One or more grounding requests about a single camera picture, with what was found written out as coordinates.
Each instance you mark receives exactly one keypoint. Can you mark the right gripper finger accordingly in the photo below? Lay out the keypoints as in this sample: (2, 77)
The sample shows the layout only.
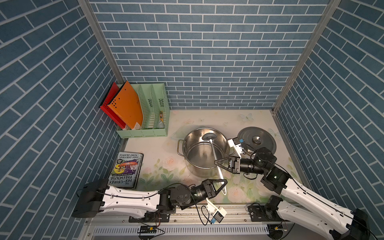
(227, 168)
(224, 161)

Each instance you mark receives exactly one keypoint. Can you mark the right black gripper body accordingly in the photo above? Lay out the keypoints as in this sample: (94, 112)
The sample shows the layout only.
(240, 165)

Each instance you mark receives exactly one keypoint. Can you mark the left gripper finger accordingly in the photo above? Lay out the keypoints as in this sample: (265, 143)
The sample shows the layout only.
(219, 188)
(221, 181)

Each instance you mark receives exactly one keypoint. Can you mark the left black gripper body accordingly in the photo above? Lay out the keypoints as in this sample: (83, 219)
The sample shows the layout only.
(202, 193)

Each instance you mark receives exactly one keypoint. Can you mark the steel ladle spoon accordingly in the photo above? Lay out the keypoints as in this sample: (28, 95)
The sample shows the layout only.
(210, 137)

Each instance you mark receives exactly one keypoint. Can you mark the steel pot lid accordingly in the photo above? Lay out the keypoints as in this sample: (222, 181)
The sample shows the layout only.
(254, 138)

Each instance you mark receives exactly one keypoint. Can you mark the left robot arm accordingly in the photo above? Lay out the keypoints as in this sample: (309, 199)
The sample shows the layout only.
(99, 197)

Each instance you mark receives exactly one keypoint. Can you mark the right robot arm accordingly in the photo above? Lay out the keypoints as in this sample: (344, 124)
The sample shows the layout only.
(296, 203)

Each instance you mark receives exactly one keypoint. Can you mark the steel soup pot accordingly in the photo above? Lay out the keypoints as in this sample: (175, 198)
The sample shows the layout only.
(198, 153)

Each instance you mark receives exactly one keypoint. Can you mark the floral table mat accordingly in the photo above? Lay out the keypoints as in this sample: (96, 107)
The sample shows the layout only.
(162, 163)

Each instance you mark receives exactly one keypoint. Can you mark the small black circuit board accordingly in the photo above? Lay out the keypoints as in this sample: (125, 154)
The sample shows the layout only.
(147, 230)

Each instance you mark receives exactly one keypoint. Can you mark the treehouse book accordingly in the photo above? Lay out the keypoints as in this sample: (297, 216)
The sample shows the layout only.
(126, 170)

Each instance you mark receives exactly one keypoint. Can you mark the green file organizer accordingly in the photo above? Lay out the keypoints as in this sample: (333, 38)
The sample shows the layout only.
(156, 111)

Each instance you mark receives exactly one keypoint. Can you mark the orange folder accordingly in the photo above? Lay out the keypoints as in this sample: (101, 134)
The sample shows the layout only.
(128, 107)

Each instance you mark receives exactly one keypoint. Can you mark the red folder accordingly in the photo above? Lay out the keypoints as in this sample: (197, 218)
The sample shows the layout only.
(107, 105)

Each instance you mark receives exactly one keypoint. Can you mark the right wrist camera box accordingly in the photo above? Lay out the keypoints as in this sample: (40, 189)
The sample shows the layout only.
(237, 145)

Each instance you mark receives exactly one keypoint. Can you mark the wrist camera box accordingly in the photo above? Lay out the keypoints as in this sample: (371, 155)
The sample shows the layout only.
(216, 214)
(237, 145)

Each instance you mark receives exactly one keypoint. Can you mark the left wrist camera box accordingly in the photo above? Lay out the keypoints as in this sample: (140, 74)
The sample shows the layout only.
(216, 214)

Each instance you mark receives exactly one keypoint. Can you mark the aluminium mounting rail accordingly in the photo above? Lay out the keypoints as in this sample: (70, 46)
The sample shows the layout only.
(190, 224)

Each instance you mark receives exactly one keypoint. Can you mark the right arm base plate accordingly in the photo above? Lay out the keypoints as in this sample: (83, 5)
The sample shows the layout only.
(261, 214)

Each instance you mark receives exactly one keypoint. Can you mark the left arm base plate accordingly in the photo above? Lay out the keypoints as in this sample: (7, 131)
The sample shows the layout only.
(149, 215)

